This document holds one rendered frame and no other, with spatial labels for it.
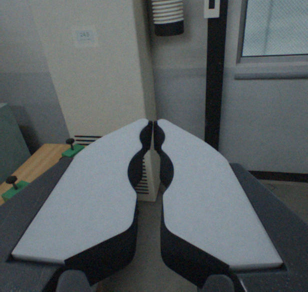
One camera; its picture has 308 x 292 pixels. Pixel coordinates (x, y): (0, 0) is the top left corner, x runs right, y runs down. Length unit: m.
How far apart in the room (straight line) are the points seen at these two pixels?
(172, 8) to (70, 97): 0.72
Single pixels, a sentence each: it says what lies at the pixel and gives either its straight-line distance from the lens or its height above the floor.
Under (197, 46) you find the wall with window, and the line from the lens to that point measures 1.52.
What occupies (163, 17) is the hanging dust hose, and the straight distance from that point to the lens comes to 1.32.
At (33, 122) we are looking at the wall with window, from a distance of 2.17.
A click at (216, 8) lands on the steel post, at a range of 1.38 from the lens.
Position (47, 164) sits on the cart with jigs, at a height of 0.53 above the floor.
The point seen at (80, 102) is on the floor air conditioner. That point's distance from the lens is 1.48.
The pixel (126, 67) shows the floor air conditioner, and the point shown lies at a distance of 1.30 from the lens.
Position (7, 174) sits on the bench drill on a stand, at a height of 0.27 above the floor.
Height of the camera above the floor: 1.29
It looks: 32 degrees down
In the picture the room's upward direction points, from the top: 6 degrees counter-clockwise
